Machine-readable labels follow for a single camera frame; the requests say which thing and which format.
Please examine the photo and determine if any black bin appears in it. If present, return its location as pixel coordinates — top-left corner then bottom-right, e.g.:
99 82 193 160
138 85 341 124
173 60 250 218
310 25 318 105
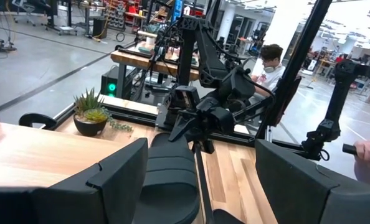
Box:
92 17 108 40

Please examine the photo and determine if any blue banner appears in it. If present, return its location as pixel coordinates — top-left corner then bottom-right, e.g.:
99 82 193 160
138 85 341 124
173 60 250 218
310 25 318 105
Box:
171 0 184 22

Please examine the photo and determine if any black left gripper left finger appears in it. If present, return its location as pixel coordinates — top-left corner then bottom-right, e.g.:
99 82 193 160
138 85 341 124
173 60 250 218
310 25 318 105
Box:
0 138 149 224

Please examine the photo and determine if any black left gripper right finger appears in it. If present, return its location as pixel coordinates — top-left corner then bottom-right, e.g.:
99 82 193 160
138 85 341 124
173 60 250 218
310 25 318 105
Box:
255 139 370 224

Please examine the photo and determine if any potted succulent plant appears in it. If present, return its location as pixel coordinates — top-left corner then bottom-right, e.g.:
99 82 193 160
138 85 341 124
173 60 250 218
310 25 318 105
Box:
72 86 133 138

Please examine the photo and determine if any black computer with green light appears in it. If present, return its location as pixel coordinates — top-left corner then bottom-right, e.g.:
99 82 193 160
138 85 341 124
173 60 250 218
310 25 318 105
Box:
100 67 133 99

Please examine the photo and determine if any black aluminium table frame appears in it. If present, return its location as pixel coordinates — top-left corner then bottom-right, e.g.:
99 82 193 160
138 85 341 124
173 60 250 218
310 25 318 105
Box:
41 0 333 153

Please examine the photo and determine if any wooden workbench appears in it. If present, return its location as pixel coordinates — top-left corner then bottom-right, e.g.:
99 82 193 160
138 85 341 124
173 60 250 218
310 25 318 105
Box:
110 46 201 100

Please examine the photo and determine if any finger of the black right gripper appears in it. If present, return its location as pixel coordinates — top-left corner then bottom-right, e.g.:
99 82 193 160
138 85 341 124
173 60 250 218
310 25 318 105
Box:
168 111 209 142
156 85 201 130

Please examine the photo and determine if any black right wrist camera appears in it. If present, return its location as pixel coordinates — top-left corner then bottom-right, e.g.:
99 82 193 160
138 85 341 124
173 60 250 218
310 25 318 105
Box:
217 67 256 105

